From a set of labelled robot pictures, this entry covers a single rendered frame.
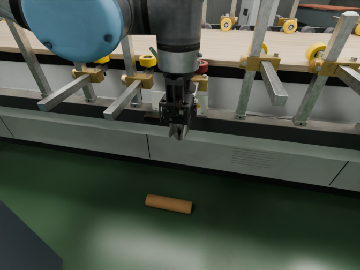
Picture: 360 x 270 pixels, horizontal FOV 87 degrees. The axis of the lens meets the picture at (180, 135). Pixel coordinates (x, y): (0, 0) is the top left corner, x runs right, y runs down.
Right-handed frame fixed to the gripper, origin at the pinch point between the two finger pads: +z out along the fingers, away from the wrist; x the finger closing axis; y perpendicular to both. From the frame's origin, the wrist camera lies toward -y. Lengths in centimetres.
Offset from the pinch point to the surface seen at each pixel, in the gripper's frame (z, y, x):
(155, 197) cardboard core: 74, -25, -21
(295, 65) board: -8, -49, 41
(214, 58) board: -9, -51, 6
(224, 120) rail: 12.1, -30.6, 13.9
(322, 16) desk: 14, -584, 246
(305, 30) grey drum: -5, -183, 85
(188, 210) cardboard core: 76, -22, 1
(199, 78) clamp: -5.2, -32.9, 1.0
